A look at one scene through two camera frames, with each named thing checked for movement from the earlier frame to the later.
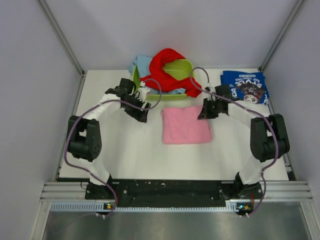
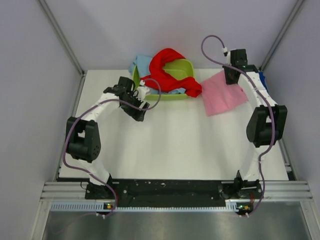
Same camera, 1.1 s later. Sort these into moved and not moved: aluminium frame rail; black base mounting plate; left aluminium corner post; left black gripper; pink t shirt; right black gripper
Moved: right black gripper; pink t shirt
Not moved: black base mounting plate; aluminium frame rail; left aluminium corner post; left black gripper
